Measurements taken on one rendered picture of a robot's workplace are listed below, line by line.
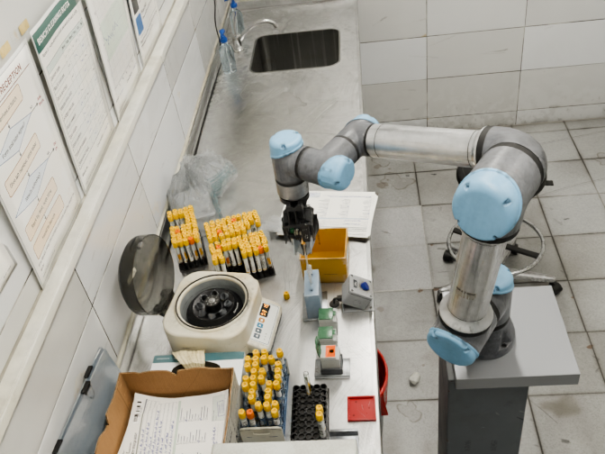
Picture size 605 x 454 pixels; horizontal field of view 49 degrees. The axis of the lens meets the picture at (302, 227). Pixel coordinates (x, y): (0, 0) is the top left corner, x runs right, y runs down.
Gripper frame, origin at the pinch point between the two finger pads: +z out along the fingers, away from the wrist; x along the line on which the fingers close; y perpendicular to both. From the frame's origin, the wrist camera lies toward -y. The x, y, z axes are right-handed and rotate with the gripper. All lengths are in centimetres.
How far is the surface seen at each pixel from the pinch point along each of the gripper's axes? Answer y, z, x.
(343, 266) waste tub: -11.6, 18.4, 8.8
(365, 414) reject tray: 33.3, 25.0, 11.8
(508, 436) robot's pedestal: 25, 52, 49
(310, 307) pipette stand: 2.1, 19.7, -1.0
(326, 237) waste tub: -24.7, 18.5, 4.1
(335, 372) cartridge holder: 21.8, 22.9, 5.0
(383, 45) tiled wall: -220, 54, 36
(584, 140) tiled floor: -195, 113, 145
